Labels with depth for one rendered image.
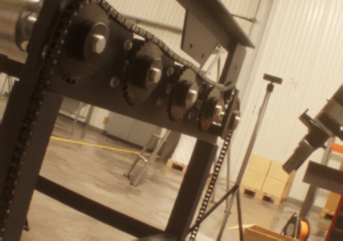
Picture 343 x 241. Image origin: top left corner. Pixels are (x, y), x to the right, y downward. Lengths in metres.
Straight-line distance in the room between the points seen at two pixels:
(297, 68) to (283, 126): 1.33
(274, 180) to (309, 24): 4.18
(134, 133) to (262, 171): 3.68
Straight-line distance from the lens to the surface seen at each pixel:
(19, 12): 1.04
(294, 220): 4.78
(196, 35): 1.67
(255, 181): 9.49
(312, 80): 11.69
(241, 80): 11.75
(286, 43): 11.96
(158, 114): 1.53
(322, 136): 1.41
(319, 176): 6.43
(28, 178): 1.02
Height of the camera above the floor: 0.76
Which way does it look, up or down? 2 degrees up
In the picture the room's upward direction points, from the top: 19 degrees clockwise
